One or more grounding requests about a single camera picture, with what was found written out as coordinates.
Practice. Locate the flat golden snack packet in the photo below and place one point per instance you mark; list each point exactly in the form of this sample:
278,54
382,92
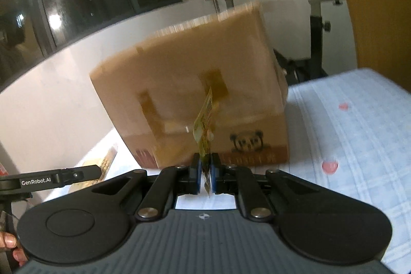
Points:
102,161

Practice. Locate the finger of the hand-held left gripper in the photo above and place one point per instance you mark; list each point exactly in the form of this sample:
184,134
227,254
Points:
80,174

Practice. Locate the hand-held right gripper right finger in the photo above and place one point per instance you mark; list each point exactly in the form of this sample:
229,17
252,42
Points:
213,177

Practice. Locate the wooden door panel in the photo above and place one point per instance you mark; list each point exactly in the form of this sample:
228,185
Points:
379,4

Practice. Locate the yellow printed snack packet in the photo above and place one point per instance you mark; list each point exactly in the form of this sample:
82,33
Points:
205,120

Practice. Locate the black exercise bike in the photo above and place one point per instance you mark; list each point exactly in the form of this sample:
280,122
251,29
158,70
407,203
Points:
316,46

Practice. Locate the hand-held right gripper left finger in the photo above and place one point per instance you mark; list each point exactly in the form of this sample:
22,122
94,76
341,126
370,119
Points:
199,174

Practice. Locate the person's left hand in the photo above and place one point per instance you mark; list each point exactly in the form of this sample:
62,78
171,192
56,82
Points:
8,240

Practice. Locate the cardboard box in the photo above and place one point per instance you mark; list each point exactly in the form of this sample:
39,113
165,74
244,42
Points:
179,68

